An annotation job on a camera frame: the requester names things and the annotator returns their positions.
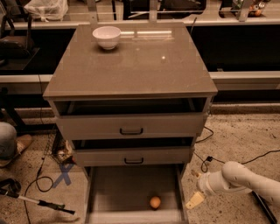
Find middle grey drawer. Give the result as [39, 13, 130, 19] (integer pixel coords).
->
[73, 137, 194, 166]

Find black floor cable right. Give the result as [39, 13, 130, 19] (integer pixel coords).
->
[193, 125, 280, 173]

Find bottom grey drawer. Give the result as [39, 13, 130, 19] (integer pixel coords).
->
[85, 164, 188, 224]

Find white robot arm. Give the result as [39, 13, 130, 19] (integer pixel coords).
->
[185, 161, 280, 209]

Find grey drawer cabinet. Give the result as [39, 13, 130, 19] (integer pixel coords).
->
[44, 24, 217, 213]

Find top grey drawer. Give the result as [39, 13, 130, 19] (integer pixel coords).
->
[56, 99, 207, 140]

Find blue tape cross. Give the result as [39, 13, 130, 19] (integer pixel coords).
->
[52, 164, 74, 188]

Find wire basket with clutter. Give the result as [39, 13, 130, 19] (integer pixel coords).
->
[44, 129, 74, 165]

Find white plastic bag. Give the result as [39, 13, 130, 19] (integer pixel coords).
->
[24, 0, 68, 22]

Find white ceramic bowl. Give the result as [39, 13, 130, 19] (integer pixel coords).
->
[93, 26, 121, 50]

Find black floor cable left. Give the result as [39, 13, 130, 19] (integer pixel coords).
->
[23, 73, 60, 224]

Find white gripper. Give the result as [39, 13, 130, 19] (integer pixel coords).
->
[185, 170, 223, 209]

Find black metal stand leg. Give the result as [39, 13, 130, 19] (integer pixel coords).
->
[252, 192, 277, 224]

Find orange fruit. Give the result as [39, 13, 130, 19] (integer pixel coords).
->
[150, 196, 161, 209]

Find grey drawer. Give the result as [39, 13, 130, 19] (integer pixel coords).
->
[73, 137, 194, 166]
[85, 164, 188, 224]
[56, 99, 207, 140]

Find black chair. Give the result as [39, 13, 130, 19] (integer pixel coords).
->
[0, 6, 39, 71]

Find black floor cable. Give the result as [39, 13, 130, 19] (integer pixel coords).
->
[23, 73, 60, 224]
[193, 125, 280, 173]

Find grabber stick tool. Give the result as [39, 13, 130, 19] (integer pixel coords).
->
[0, 178, 75, 214]

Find person knee in jeans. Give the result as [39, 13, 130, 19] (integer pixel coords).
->
[0, 122, 17, 160]

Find tan shoe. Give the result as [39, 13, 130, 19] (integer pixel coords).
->
[0, 134, 33, 169]

